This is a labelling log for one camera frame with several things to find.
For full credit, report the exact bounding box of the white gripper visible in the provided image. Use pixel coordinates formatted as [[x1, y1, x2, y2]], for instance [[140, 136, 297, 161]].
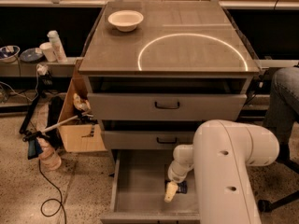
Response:
[[164, 161, 191, 203]]

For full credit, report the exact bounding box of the dark blue rxbar chocolate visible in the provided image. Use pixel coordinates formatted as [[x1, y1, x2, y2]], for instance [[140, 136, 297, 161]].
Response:
[[177, 181, 188, 194]]

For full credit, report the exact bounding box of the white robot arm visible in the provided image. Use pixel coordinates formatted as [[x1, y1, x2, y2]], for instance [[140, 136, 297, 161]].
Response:
[[164, 119, 279, 224]]

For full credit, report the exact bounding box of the grey open bottom drawer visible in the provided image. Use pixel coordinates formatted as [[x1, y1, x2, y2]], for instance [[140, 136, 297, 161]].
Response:
[[101, 149, 200, 224]]

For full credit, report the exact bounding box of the grey middle drawer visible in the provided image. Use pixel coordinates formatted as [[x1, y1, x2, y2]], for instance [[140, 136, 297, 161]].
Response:
[[102, 131, 194, 149]]

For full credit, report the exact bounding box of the grey top drawer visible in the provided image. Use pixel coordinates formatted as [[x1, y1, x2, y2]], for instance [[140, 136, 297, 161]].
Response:
[[88, 93, 246, 121]]

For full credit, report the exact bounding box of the grey drawer cabinet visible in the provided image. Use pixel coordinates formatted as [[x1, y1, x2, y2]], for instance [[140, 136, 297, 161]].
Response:
[[78, 0, 261, 224]]

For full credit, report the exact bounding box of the black office chair base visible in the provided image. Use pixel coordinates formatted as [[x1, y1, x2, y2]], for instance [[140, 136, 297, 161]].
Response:
[[257, 159, 299, 213]]

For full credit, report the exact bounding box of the cardboard box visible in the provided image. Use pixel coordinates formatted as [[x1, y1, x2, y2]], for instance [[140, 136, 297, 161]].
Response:
[[58, 64, 106, 153]]

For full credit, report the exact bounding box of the grabber stick tool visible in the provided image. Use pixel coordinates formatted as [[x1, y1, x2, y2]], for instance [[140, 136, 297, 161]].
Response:
[[22, 111, 93, 142]]

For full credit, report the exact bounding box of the crumpled paper bag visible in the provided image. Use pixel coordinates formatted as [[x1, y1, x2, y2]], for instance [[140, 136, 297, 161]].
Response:
[[73, 93, 91, 111]]

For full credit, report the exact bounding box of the person leg in jeans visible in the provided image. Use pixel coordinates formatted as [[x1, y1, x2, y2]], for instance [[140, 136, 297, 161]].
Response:
[[263, 67, 299, 145]]

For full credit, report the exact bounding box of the white paper bowl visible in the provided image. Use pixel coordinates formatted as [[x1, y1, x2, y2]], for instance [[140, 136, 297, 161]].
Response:
[[108, 10, 144, 32]]

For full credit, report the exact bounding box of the white spray bottle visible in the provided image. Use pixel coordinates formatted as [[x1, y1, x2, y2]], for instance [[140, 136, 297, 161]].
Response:
[[47, 30, 67, 63]]

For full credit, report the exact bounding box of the white power adapter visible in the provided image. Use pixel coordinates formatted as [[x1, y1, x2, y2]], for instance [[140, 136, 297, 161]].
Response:
[[36, 63, 49, 76]]

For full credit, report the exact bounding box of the white paper cup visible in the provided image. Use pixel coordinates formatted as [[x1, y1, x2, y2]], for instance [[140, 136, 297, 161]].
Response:
[[39, 42, 56, 62]]

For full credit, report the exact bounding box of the blue plate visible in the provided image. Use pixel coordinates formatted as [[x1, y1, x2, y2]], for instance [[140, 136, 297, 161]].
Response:
[[20, 48, 44, 63]]

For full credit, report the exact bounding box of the blue patterned bowl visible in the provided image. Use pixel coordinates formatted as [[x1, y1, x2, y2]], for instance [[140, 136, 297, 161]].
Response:
[[0, 45, 20, 63]]

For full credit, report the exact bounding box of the black floor cable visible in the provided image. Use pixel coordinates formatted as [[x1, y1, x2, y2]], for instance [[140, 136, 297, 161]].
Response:
[[37, 159, 67, 224]]

